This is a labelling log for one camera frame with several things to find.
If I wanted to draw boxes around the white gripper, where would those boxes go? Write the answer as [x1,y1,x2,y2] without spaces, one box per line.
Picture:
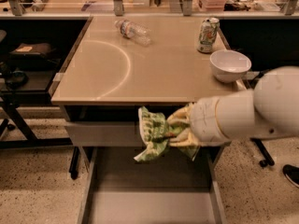
[167,96,230,147]

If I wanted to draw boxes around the green jalapeno chip bag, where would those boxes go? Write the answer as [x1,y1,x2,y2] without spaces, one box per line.
[134,105,200,163]

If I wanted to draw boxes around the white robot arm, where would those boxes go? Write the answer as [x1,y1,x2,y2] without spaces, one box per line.
[168,66,299,147]

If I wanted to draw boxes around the grey drawer cabinet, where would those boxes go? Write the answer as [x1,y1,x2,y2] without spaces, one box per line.
[51,14,243,169]

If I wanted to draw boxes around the open grey middle drawer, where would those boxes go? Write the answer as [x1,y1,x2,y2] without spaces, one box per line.
[77,147,228,224]

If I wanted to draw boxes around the black bag on shelf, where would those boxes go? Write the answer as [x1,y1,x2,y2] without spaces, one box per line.
[9,43,56,60]

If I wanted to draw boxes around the white bowl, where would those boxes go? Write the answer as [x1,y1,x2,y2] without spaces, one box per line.
[209,49,251,83]

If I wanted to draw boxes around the black table leg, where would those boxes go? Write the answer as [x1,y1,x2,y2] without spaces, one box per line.
[250,138,275,168]

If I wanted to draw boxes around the green white soda can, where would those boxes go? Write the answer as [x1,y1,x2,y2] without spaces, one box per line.
[197,17,220,53]

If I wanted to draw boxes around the clear plastic water bottle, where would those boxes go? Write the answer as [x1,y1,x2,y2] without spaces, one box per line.
[114,20,151,46]

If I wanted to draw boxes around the black shoe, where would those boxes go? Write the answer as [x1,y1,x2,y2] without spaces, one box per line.
[282,164,299,188]

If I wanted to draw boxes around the black headphones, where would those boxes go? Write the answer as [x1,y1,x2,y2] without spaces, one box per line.
[5,71,28,90]

